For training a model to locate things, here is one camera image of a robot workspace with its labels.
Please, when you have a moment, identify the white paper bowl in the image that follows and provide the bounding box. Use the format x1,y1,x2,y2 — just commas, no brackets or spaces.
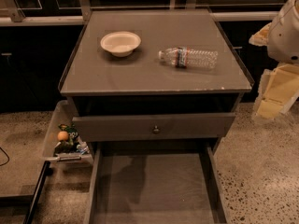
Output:
100,31,141,57

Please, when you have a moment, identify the grey drawer cabinet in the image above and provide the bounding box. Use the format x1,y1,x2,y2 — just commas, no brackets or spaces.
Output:
57,8,255,156

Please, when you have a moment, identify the black cable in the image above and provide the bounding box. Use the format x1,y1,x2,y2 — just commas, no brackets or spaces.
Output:
0,147,10,167

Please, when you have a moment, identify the small plastic bottle in bin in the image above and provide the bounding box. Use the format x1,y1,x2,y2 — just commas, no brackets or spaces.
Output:
77,143,90,155

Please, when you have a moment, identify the round metal drawer knob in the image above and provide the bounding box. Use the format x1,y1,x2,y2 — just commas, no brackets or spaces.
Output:
152,126,161,134

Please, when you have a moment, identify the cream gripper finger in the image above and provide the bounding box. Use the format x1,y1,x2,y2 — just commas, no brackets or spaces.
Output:
253,63,299,119
249,23,271,47

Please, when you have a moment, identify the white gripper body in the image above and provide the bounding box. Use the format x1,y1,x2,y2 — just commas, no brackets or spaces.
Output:
267,0,299,63

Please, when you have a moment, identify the grey upper drawer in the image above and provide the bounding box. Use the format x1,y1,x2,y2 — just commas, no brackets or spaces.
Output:
72,113,235,142

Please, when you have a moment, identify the black floor bar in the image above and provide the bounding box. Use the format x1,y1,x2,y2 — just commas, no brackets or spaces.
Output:
22,161,51,224

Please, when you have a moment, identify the green snack bag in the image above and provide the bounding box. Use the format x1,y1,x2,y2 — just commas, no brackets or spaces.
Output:
54,124,79,154

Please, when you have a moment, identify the orange fruit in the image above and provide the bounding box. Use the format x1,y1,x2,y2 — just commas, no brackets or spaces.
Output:
57,131,68,141

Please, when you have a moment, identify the grey open middle drawer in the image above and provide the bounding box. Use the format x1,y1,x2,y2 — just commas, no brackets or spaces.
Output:
83,142,231,224

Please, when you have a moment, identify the clear plastic water bottle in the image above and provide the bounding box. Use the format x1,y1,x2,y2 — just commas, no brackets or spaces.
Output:
158,47,218,70

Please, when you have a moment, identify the clear plastic storage bin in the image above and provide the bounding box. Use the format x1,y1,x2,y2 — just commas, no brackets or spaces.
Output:
42,100,93,163

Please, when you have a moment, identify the metal railing frame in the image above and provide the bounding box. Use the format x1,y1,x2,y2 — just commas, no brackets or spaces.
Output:
0,0,299,28

